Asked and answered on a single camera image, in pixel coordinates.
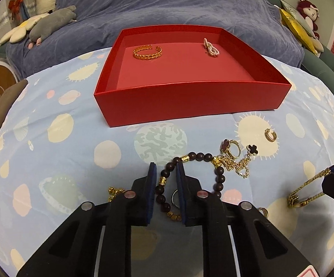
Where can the grey pillow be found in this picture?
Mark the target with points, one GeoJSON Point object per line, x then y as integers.
{"type": "Point", "coordinates": [295, 10]}

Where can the brown leather case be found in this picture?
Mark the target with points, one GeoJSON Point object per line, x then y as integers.
{"type": "Point", "coordinates": [2, 106]}

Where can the red bow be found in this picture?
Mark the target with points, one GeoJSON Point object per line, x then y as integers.
{"type": "Point", "coordinates": [14, 4]}

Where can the blue sofa blanket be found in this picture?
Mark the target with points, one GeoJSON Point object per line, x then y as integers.
{"type": "Point", "coordinates": [155, 3]}

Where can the green sofa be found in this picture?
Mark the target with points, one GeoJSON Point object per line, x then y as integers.
{"type": "Point", "coordinates": [319, 66]}

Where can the gold ear cuff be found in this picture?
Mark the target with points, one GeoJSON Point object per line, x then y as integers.
{"type": "Point", "coordinates": [267, 135]}

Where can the red cardboard box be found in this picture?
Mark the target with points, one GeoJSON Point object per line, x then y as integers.
{"type": "Point", "coordinates": [184, 104]}

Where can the red monkey plush toy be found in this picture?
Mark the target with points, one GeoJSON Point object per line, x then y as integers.
{"type": "Point", "coordinates": [309, 13]}

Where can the gold wrist watch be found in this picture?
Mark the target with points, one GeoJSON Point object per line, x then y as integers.
{"type": "Point", "coordinates": [294, 202]}

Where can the blue curtain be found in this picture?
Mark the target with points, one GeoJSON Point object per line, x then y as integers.
{"type": "Point", "coordinates": [25, 11]}

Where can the grey plush toy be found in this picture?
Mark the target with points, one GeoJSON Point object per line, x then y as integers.
{"type": "Point", "coordinates": [51, 21]}

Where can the flower shaped cushion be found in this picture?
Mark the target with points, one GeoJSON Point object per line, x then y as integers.
{"type": "Point", "coordinates": [17, 31]}

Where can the cream pillow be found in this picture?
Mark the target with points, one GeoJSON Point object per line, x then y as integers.
{"type": "Point", "coordinates": [316, 44]}

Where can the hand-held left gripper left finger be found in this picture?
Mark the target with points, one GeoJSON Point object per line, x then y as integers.
{"type": "Point", "coordinates": [152, 193]}

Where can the yellow pillow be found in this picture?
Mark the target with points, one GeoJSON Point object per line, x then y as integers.
{"type": "Point", "coordinates": [292, 24]}

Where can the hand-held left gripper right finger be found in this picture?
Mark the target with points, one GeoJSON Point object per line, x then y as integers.
{"type": "Point", "coordinates": [180, 196]}

